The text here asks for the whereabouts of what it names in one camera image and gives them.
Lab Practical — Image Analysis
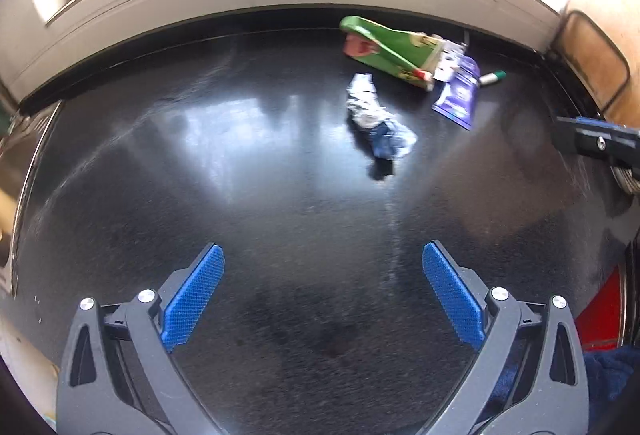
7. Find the dark blue cloth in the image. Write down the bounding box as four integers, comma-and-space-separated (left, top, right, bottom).
487, 345, 640, 435

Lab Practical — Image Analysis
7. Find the wooden chair with metal frame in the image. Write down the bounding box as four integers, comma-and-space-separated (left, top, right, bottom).
547, 10, 640, 196

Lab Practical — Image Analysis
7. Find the red bin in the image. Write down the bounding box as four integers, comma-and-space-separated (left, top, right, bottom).
574, 265, 626, 351

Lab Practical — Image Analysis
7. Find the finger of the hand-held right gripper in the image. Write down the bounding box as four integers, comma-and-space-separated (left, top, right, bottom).
554, 115, 640, 168

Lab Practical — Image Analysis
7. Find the green carton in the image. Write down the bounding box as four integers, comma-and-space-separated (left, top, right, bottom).
339, 15, 446, 92

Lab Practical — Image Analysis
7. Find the purple packet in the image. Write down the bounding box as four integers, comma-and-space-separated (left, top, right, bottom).
431, 56, 482, 132

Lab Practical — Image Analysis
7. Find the silver blister pack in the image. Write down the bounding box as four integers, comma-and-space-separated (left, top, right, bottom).
434, 40, 468, 83

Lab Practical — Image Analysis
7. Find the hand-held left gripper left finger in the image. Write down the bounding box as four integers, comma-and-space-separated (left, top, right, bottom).
56, 242, 226, 435

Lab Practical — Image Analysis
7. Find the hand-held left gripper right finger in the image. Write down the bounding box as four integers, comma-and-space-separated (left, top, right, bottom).
421, 240, 588, 435

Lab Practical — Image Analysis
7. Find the blue white paper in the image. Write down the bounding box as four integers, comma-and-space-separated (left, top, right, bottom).
346, 73, 396, 128
367, 117, 418, 160

